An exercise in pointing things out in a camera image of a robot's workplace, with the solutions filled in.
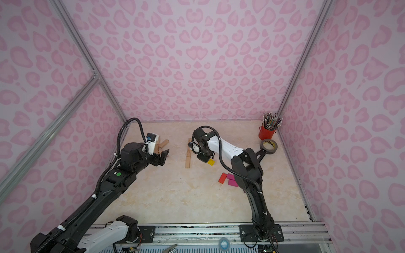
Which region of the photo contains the red block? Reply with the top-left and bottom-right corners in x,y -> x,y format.
218,173 -> 227,184

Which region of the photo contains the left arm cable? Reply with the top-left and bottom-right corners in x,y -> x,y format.
33,117 -> 148,253

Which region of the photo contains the magenta block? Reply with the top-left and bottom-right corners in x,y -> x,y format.
228,179 -> 239,187
227,174 -> 235,181

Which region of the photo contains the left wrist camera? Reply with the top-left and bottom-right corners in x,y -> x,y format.
145,133 -> 158,156

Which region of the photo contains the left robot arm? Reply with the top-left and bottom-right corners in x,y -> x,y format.
30,142 -> 169,253

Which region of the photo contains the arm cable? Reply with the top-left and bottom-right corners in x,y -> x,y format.
33,117 -> 148,253
196,125 -> 279,253

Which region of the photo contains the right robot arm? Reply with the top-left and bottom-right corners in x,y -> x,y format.
188,125 -> 278,241

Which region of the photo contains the black stapler tool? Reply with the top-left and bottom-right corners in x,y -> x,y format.
255,150 -> 266,162

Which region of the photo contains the red pen cup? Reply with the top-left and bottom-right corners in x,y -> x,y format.
258,126 -> 277,140

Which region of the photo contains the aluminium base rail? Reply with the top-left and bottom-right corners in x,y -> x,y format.
58,221 -> 338,253

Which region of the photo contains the dark tape roll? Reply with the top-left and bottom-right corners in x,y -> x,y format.
260,139 -> 278,155

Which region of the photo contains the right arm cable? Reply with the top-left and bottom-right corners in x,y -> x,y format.
196,125 -> 279,253

